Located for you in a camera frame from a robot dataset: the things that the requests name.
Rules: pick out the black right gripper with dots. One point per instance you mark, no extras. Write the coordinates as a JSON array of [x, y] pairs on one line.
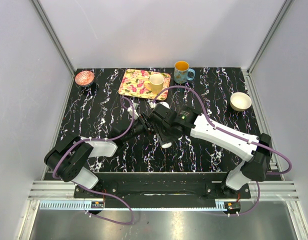
[[164, 139]]

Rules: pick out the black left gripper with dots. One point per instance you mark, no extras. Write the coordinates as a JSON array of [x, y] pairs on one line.
[[146, 121]]

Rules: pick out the white remote control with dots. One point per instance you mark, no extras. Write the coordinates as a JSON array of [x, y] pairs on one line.
[[163, 143]]

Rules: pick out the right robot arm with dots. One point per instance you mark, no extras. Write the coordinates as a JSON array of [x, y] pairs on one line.
[[251, 149]]

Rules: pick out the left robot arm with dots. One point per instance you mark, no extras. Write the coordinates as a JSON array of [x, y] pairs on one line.
[[68, 157]]

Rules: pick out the floral serving tray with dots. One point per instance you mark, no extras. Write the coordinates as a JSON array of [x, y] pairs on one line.
[[136, 83]]

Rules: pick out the yellow mug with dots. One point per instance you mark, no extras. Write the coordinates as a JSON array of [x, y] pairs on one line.
[[155, 83]]

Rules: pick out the blue patterned mug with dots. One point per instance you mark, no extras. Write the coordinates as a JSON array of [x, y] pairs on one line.
[[183, 72]]

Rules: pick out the pink patterned bowl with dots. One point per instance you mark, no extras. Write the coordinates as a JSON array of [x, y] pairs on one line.
[[84, 78]]

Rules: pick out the cream bowl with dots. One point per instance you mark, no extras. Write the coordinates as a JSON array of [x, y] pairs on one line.
[[240, 101]]

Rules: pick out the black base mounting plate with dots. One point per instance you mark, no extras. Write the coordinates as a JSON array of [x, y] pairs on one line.
[[172, 190]]

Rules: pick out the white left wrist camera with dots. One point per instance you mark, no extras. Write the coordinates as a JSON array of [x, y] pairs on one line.
[[132, 110]]

